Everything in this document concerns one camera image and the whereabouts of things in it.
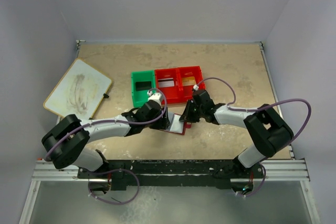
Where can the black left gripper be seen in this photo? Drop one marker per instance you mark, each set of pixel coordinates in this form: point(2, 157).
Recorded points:
point(163, 121)

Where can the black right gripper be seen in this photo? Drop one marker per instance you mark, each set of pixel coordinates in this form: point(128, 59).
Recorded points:
point(186, 116)

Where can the red leather card holder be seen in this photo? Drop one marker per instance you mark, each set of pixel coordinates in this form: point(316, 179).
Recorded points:
point(175, 125)

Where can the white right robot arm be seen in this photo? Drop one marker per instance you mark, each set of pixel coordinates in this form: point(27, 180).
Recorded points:
point(268, 131)

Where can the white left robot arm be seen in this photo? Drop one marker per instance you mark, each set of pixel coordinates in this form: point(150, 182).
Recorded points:
point(66, 142)

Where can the orange card in red bin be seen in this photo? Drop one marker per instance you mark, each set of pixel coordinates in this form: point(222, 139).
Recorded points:
point(188, 81)

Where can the white card with black stripe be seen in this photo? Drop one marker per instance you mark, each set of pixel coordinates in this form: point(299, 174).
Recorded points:
point(166, 83)

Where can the black card in green bin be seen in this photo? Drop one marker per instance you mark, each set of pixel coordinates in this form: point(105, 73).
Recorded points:
point(143, 85)

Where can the outer red plastic bin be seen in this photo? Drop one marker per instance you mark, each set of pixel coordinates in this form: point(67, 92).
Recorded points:
point(187, 72)

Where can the red plastic bin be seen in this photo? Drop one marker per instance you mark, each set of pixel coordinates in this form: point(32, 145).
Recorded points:
point(172, 94)
point(187, 72)

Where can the middle red plastic bin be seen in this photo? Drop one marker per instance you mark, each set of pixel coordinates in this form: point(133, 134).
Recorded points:
point(172, 94)

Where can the green plastic bin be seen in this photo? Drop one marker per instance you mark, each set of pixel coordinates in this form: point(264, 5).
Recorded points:
point(140, 97)

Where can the yellow-framed whiteboard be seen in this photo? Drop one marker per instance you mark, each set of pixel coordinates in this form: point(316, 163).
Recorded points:
point(80, 91)

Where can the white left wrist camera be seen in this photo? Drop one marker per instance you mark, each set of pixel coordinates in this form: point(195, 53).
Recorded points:
point(156, 97)

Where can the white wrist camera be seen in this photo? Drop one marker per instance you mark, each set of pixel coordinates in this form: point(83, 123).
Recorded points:
point(156, 97)
point(195, 87)

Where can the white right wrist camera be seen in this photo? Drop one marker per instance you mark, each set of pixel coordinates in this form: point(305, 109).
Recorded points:
point(195, 87)

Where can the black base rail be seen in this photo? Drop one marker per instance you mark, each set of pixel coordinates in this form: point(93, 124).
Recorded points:
point(218, 173)

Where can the aluminium table frame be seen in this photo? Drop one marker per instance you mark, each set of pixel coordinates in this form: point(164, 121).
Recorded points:
point(282, 195)

